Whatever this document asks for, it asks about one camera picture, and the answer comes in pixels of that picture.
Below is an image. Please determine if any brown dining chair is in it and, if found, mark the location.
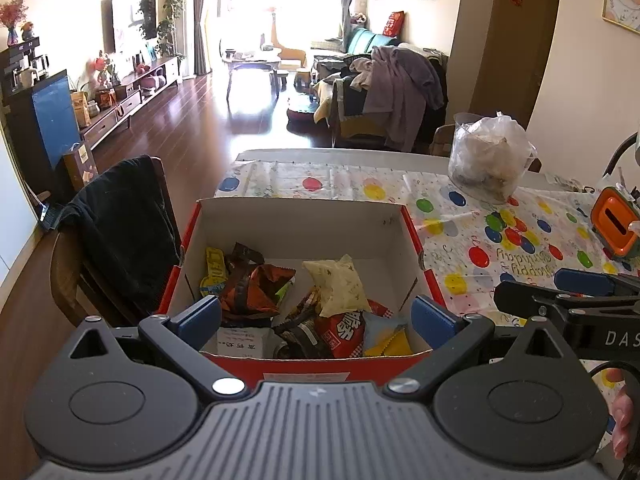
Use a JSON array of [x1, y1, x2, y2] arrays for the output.
[[429, 124, 457, 157]]

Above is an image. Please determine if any blue board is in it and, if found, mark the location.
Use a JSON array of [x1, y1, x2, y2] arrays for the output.
[[31, 69, 82, 170]]

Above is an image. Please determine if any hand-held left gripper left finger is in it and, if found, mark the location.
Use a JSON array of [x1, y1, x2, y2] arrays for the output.
[[63, 294, 250, 402]]

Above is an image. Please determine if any tall potted plant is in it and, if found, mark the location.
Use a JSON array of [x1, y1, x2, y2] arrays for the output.
[[155, 0, 187, 60]]

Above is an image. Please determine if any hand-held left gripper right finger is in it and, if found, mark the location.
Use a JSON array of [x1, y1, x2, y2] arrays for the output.
[[382, 295, 572, 402]]

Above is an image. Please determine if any television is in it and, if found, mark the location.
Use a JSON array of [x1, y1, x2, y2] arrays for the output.
[[100, 0, 158, 57]]

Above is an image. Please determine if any yellow strip snack packet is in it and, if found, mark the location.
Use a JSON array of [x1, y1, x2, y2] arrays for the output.
[[200, 246, 230, 297]]

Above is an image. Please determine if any person's right hand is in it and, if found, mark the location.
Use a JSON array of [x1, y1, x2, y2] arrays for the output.
[[606, 366, 633, 462]]

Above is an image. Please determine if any dark pet bed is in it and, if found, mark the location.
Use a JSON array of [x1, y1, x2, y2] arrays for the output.
[[285, 104, 322, 130]]

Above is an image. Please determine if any wooden television cabinet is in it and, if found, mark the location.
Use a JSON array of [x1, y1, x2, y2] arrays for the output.
[[79, 55, 182, 147]]

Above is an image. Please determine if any white snack packet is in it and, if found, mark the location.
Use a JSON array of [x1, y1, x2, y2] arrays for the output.
[[215, 326, 277, 361]]

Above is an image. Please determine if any wooden coffee table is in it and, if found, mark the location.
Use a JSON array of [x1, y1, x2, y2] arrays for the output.
[[221, 49, 283, 100]]

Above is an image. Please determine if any filled clear plastic bag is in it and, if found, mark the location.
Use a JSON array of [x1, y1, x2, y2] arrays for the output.
[[447, 114, 537, 205]]

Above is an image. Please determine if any pile of clothes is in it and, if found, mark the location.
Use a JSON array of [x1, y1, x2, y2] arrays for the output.
[[312, 44, 451, 154]]

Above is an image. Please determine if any pink flower vase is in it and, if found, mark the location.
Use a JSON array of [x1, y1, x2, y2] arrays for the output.
[[0, 0, 30, 47]]

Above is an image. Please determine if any white standing air conditioner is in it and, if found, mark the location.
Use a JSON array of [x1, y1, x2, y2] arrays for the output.
[[170, 0, 197, 81]]

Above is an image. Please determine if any red orange snack packet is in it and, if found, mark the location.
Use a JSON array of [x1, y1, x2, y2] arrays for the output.
[[219, 262, 297, 322]]

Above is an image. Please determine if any colourful dotted plastic tablecloth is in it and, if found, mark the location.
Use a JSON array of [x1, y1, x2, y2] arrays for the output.
[[215, 160, 640, 436]]

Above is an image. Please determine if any red cushion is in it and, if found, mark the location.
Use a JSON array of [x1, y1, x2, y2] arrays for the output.
[[382, 11, 407, 37]]

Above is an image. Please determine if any red cardboard box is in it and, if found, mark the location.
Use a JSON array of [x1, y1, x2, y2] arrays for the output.
[[157, 197, 448, 388]]

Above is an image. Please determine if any pale yellow snack packet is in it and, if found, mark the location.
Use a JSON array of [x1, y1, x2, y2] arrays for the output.
[[302, 254, 373, 318]]

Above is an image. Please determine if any grey desk lamp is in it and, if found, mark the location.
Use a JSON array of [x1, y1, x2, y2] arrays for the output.
[[601, 131, 640, 192]]

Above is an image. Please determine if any light blue snack packet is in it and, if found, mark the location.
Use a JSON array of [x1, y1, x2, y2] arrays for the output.
[[361, 311, 414, 357]]

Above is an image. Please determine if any brown door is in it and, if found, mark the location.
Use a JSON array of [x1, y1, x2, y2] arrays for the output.
[[450, 0, 565, 128]]

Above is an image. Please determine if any yellow wooden chair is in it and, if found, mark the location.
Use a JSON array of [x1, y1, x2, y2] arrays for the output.
[[270, 10, 309, 68]]

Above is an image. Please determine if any brown curtain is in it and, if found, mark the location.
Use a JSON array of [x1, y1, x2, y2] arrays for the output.
[[192, 0, 213, 77]]

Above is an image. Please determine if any orange green slotted box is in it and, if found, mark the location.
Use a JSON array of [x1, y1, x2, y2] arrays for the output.
[[589, 185, 640, 262]]

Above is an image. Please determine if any teal sofa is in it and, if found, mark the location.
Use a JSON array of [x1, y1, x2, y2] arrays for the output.
[[345, 27, 402, 55]]

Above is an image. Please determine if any black cabinet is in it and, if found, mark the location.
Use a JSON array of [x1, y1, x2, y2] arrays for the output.
[[0, 35, 83, 203]]

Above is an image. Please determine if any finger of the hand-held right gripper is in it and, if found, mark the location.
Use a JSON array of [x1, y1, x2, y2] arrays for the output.
[[493, 280, 582, 322], [554, 267, 640, 299]]

